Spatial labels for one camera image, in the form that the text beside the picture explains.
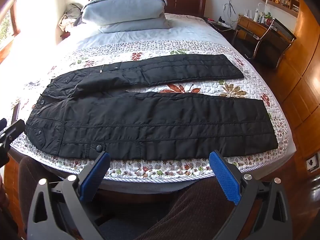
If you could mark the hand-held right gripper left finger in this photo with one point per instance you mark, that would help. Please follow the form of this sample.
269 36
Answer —
93 175

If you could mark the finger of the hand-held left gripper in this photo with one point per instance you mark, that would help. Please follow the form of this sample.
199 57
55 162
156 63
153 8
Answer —
3 123
15 130

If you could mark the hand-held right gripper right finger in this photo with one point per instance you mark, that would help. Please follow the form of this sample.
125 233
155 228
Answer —
225 175

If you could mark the black quilted pants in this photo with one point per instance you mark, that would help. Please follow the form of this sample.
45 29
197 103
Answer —
150 120

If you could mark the person's right leg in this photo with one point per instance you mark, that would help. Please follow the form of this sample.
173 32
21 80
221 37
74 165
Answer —
195 212

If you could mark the wooden framed window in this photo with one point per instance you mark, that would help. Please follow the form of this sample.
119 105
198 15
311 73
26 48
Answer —
15 22

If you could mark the beige clothes pile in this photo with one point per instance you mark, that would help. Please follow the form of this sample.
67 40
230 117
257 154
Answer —
70 17

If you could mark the wooden wardrobe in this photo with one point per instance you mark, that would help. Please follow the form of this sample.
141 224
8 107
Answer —
300 67

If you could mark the floral quilted bedspread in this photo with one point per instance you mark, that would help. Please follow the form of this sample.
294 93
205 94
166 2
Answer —
200 42

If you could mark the black office chair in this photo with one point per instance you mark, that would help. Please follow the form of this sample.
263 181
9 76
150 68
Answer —
272 47

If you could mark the dark nightstand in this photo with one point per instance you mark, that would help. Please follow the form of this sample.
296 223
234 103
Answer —
222 30

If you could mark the wooden desk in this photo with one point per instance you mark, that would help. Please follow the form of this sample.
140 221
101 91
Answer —
250 26

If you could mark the flat light blue pillow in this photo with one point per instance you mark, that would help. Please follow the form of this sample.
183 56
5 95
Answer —
140 26

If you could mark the white bottle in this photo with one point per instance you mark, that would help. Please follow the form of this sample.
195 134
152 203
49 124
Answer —
256 15

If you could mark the large light blue pillow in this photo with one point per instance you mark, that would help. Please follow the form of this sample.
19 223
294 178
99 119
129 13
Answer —
125 5

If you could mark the white wall socket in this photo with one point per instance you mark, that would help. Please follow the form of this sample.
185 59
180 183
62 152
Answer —
313 162

